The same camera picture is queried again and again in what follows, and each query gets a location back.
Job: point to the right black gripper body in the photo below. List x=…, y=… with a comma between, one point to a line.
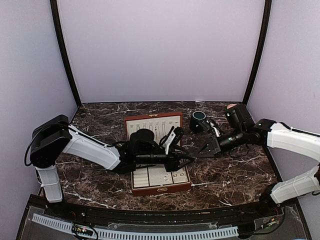
x=215, y=144

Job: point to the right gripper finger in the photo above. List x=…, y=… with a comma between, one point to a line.
x=203, y=154
x=206, y=148

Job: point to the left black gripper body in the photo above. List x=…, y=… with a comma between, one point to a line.
x=171, y=164

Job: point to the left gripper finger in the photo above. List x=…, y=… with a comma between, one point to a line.
x=182, y=156
x=183, y=163

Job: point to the red jewelry tray insert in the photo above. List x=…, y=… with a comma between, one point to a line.
x=156, y=176

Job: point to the red wooden jewelry box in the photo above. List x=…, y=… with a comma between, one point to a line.
x=160, y=124

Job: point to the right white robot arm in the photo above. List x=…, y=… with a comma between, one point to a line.
x=297, y=154

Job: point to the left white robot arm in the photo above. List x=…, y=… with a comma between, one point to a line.
x=58, y=136

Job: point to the dark green mug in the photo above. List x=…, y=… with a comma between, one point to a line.
x=198, y=122

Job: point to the red white patterned bowl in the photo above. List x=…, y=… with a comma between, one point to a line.
x=230, y=106

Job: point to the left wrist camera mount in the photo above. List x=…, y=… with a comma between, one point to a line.
x=143, y=141

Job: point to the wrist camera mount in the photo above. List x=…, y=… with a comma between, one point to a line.
x=238, y=117
x=143, y=141

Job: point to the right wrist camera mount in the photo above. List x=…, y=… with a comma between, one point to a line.
x=238, y=117

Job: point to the grey slotted cable duct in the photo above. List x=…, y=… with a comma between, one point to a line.
x=121, y=231

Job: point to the right black frame post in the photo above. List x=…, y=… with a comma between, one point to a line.
x=259, y=51

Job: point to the black frame post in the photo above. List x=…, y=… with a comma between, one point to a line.
x=259, y=51
x=63, y=52

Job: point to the left black frame post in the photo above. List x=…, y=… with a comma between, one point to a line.
x=63, y=52

